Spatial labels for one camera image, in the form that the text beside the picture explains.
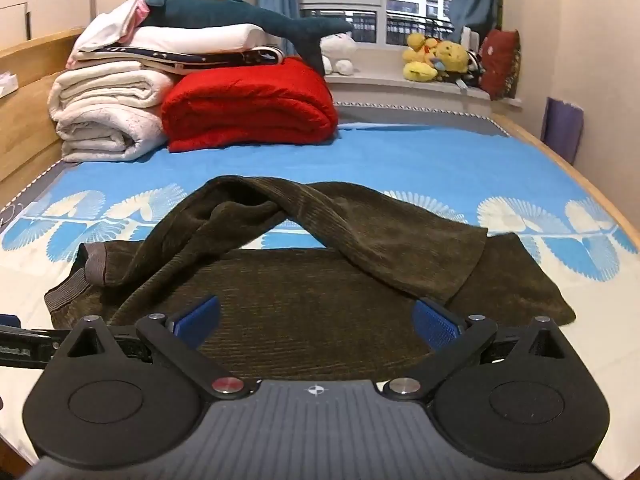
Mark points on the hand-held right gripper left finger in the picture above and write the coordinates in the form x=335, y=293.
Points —
x=200, y=319

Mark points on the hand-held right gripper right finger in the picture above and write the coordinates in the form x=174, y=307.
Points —
x=434, y=327

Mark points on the white patterned folded quilt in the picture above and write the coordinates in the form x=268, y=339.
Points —
x=110, y=132

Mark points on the red folded quilt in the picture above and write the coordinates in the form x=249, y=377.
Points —
x=250, y=105

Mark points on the purple folded mat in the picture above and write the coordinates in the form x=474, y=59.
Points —
x=562, y=130

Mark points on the wooden headboard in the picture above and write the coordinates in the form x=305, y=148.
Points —
x=27, y=110

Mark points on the white window sill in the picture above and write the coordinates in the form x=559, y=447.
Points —
x=400, y=87

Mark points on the navy patterned folded blanket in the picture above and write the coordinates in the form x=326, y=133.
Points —
x=200, y=58

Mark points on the black white toy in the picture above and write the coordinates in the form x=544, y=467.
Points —
x=472, y=67

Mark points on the white box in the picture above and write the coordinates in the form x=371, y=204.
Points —
x=7, y=85

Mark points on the yellow plush toy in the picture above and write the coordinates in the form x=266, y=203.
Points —
x=452, y=57
x=419, y=55

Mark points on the red cushion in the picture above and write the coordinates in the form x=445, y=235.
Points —
x=500, y=62

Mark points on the white folded blanket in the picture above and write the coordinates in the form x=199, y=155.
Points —
x=200, y=37

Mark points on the white plush toy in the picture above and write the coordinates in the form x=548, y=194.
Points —
x=340, y=47

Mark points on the white pink cloth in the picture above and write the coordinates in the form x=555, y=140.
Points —
x=105, y=27

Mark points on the teal shark plush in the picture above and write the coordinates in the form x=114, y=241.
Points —
x=210, y=12

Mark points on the wooden bed frame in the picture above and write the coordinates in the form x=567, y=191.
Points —
x=570, y=165

